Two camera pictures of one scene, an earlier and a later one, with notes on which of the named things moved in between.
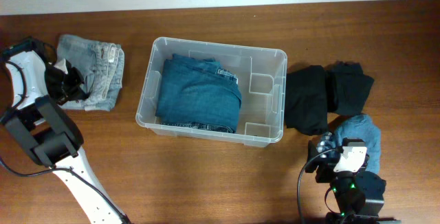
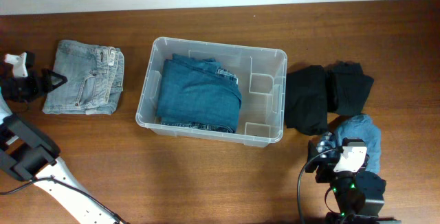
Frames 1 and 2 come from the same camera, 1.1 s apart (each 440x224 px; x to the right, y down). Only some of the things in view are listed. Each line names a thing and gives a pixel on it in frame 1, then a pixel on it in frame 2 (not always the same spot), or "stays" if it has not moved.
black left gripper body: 60,86 to 18,88
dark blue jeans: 200,93 stays
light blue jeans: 100,66 stays
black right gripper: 325,165 stays
